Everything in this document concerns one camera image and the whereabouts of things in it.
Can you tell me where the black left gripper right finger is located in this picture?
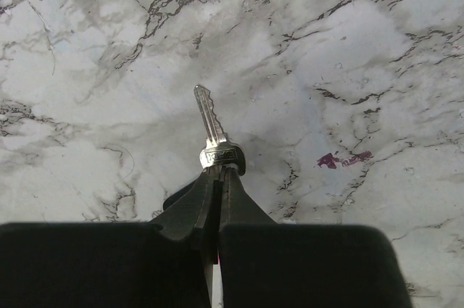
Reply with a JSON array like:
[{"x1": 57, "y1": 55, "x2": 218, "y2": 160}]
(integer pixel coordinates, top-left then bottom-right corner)
[{"x1": 218, "y1": 165, "x2": 416, "y2": 308}]

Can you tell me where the silver key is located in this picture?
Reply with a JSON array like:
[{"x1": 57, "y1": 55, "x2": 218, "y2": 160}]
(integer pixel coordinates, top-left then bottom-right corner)
[{"x1": 194, "y1": 85, "x2": 233, "y2": 148}]

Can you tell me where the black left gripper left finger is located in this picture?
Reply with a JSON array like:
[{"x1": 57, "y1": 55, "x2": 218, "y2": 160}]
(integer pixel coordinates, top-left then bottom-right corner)
[{"x1": 0, "y1": 164, "x2": 223, "y2": 308}]

